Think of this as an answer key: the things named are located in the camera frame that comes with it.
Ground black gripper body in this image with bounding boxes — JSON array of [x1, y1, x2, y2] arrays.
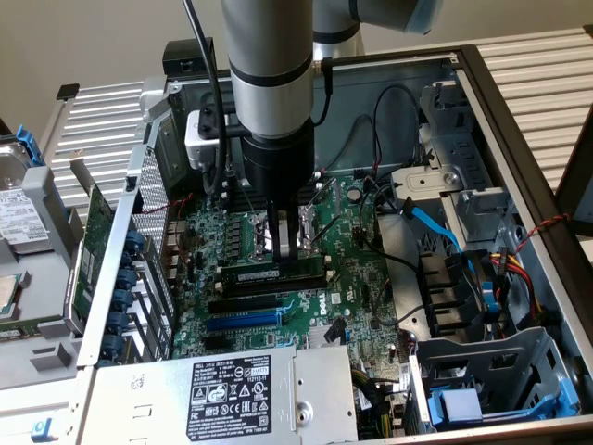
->
[[239, 118, 318, 212]]

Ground silver chipset heat sink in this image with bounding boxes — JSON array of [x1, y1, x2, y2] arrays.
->
[[307, 324, 347, 350]]

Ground red black twisted wire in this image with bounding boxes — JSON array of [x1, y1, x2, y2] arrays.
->
[[513, 211, 574, 255]]

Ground open metal PC case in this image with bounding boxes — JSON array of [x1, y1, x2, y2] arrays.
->
[[76, 44, 593, 445]]

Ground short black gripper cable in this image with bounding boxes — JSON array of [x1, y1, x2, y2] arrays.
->
[[310, 56, 335, 127]]

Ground dark brown panel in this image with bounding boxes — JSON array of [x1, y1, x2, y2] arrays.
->
[[554, 104, 593, 238]]

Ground blue plastic tab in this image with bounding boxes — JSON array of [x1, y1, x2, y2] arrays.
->
[[481, 280, 502, 328]]

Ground black fan shroud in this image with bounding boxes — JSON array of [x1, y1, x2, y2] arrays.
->
[[416, 249, 487, 339]]

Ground blue SATA wire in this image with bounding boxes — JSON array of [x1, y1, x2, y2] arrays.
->
[[400, 197, 476, 274]]

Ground green graphics card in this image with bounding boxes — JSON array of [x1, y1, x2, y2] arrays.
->
[[64, 150, 118, 335]]

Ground grey power supply unit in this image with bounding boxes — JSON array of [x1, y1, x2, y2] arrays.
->
[[92, 345, 360, 445]]

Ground metal socket cover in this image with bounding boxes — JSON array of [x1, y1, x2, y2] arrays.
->
[[303, 177, 344, 220]]

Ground small blue clip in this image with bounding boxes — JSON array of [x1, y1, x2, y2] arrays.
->
[[30, 416, 55, 444]]

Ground silver CPU chip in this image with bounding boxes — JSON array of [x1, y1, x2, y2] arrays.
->
[[0, 273, 25, 324]]

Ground metal drive bracket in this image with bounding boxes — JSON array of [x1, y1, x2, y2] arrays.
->
[[391, 167, 464, 194]]

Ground yellow black power wires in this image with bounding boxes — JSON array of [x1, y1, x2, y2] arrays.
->
[[350, 368, 395, 437]]

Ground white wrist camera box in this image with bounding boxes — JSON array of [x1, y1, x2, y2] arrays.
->
[[183, 109, 229, 173]]

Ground black block bracket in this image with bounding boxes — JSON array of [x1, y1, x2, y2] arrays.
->
[[161, 39, 219, 78]]

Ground long black expansion slot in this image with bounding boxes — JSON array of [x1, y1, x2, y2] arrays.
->
[[207, 293, 280, 317]]

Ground silver hard disk drive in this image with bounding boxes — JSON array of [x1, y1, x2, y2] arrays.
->
[[0, 143, 53, 257]]

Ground black RAM slot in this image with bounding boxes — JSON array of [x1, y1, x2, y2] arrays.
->
[[229, 188, 321, 204], [229, 196, 321, 212], [229, 182, 321, 196], [229, 174, 321, 188], [222, 279, 333, 299], [222, 274, 331, 291]]

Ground thin metal locking lever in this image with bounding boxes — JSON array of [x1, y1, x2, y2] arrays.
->
[[309, 215, 344, 247]]

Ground blue disk rail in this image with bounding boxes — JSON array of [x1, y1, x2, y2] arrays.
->
[[14, 124, 45, 171]]

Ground grey parts rack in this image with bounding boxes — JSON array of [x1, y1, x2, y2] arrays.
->
[[0, 164, 92, 404]]

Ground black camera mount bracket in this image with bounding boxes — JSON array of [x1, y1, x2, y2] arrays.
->
[[197, 102, 254, 141]]

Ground red yellow power wires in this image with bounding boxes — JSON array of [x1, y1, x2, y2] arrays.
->
[[490, 248, 544, 322]]

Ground bare metal disk bay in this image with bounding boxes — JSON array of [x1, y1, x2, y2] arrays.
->
[[419, 81, 515, 245]]

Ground black angled wire plug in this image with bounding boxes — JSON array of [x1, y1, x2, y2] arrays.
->
[[322, 316, 349, 345]]

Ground blue disk caddy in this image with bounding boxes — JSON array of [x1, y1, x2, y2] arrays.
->
[[428, 388, 580, 431]]

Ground green RAM stick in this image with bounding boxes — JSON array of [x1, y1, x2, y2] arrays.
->
[[220, 257, 326, 286], [0, 317, 64, 343]]

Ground thick black wire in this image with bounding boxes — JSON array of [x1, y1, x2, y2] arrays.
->
[[357, 175, 421, 275]]

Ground thin black looped wire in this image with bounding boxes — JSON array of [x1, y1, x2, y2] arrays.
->
[[370, 83, 425, 182]]

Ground thin red switch wire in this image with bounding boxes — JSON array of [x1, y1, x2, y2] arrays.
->
[[141, 193, 195, 215]]

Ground metal CPU socket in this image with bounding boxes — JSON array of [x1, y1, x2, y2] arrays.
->
[[247, 203, 323, 266]]

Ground blue expansion slot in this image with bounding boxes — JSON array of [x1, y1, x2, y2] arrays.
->
[[206, 311, 283, 333]]

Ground green Dell motherboard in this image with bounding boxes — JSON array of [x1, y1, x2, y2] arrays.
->
[[169, 172, 416, 439]]

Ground long black arm cable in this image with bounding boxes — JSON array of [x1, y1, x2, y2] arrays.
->
[[181, 0, 232, 198]]

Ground grey disk bay cage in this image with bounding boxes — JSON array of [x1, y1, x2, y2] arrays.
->
[[407, 326, 583, 437]]

